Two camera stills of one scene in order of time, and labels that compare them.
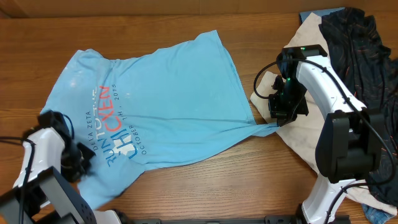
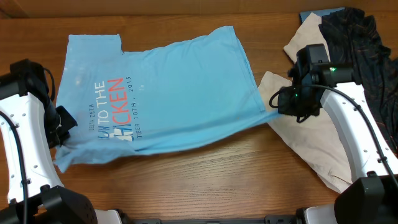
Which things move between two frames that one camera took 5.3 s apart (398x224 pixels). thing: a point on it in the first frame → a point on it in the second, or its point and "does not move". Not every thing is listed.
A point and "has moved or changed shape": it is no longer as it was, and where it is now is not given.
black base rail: (269, 219) does not move
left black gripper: (87, 154) → (69, 123)
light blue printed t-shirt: (136, 107) has moved or changed shape
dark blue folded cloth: (320, 12) does not move
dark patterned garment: (362, 63) does not move
